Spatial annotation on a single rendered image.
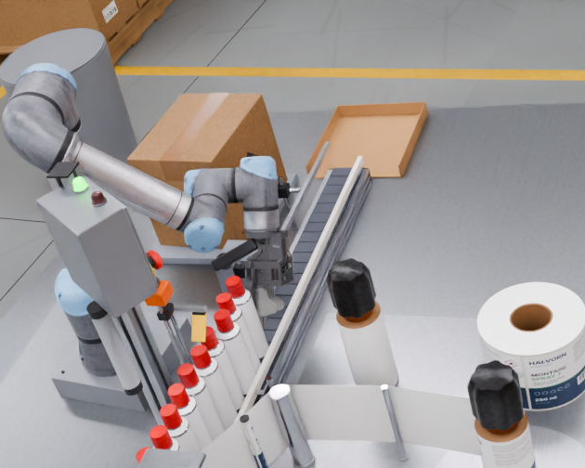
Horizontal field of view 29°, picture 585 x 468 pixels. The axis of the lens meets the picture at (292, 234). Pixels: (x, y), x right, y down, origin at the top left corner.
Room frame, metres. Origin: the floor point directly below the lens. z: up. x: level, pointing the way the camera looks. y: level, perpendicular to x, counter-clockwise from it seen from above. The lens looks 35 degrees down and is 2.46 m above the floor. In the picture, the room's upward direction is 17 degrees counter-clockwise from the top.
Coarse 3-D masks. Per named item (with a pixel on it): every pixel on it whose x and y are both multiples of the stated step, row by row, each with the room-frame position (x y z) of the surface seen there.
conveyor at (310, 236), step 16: (336, 176) 2.43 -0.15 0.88; (336, 192) 2.36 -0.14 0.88; (352, 192) 2.34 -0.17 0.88; (320, 208) 2.31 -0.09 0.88; (320, 224) 2.24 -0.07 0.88; (336, 224) 2.22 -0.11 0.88; (304, 240) 2.20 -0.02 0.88; (304, 256) 2.14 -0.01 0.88; (320, 256) 2.12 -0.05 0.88; (288, 288) 2.04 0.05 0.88; (288, 304) 1.98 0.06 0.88; (272, 320) 1.94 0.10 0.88; (272, 336) 1.89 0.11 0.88; (272, 368) 1.79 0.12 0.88; (256, 400) 1.71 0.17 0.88
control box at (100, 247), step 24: (72, 192) 1.71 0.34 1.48; (48, 216) 1.69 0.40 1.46; (72, 216) 1.63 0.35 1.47; (96, 216) 1.61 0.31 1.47; (120, 216) 1.61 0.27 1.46; (72, 240) 1.61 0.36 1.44; (96, 240) 1.59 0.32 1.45; (120, 240) 1.60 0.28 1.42; (72, 264) 1.67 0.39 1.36; (96, 264) 1.58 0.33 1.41; (120, 264) 1.60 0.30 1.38; (144, 264) 1.61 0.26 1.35; (96, 288) 1.60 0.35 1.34; (120, 288) 1.59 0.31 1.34; (144, 288) 1.61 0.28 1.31; (120, 312) 1.58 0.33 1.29
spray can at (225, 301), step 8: (224, 296) 1.81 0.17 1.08; (224, 304) 1.79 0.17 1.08; (232, 304) 1.80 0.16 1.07; (232, 312) 1.79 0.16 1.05; (240, 312) 1.80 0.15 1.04; (232, 320) 1.78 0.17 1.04; (240, 320) 1.79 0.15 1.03; (240, 328) 1.79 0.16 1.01; (248, 336) 1.79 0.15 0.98; (248, 344) 1.79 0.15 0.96; (256, 352) 1.81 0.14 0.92; (256, 360) 1.79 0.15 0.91; (256, 368) 1.79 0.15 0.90
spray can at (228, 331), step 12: (216, 312) 1.77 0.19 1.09; (228, 312) 1.76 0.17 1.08; (216, 324) 1.75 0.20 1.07; (228, 324) 1.74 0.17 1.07; (216, 336) 1.75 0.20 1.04; (228, 336) 1.74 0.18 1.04; (240, 336) 1.75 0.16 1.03; (228, 348) 1.73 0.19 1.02; (240, 348) 1.74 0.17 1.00; (240, 360) 1.73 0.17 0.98; (240, 372) 1.73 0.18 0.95; (252, 372) 1.74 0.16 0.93; (240, 384) 1.73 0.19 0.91
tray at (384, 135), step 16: (336, 112) 2.77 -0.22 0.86; (352, 112) 2.77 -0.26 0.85; (368, 112) 2.75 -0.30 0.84; (384, 112) 2.73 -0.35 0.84; (400, 112) 2.70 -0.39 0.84; (416, 112) 2.68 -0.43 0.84; (336, 128) 2.73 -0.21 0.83; (352, 128) 2.71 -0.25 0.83; (368, 128) 2.68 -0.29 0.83; (384, 128) 2.66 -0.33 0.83; (400, 128) 2.63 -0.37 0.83; (416, 128) 2.57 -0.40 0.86; (320, 144) 2.63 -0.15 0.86; (336, 144) 2.65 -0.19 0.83; (352, 144) 2.63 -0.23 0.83; (368, 144) 2.60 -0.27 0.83; (384, 144) 2.58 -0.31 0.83; (400, 144) 2.56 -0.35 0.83; (336, 160) 2.57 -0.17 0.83; (352, 160) 2.55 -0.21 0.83; (368, 160) 2.53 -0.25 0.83; (384, 160) 2.50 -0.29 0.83; (400, 160) 2.43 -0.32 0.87; (320, 176) 2.52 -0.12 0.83; (384, 176) 2.43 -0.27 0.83; (400, 176) 2.41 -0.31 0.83
